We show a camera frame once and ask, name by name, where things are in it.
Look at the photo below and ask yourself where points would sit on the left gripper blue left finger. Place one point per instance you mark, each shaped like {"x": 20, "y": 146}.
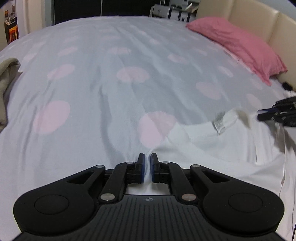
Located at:
{"x": 116, "y": 180}

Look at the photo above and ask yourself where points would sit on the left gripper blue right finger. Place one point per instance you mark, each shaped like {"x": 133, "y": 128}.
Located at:
{"x": 174, "y": 177}

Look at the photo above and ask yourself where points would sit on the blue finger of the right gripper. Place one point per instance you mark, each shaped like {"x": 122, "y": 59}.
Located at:
{"x": 267, "y": 117}
{"x": 267, "y": 111}

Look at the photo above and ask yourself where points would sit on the white t-shirt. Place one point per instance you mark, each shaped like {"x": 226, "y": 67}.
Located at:
{"x": 235, "y": 144}

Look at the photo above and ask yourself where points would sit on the white crumpled garment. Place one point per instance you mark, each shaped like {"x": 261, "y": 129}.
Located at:
{"x": 289, "y": 94}

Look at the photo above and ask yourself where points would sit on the black garment by headboard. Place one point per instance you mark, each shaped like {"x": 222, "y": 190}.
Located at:
{"x": 287, "y": 87}

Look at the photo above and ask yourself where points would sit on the pink pillow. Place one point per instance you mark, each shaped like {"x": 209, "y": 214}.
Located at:
{"x": 254, "y": 53}

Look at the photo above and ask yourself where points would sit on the beige leather headboard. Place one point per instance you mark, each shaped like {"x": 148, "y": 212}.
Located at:
{"x": 273, "y": 27}

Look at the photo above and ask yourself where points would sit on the grey polka dot bedsheet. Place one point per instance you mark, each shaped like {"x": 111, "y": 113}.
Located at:
{"x": 102, "y": 90}

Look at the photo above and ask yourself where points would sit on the white nightstand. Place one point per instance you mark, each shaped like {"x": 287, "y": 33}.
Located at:
{"x": 185, "y": 15}

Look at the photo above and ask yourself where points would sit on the beige folded trousers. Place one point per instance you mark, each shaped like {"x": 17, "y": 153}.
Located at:
{"x": 9, "y": 69}

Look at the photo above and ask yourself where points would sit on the black sliding wardrobe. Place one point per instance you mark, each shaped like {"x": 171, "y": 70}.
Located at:
{"x": 65, "y": 10}

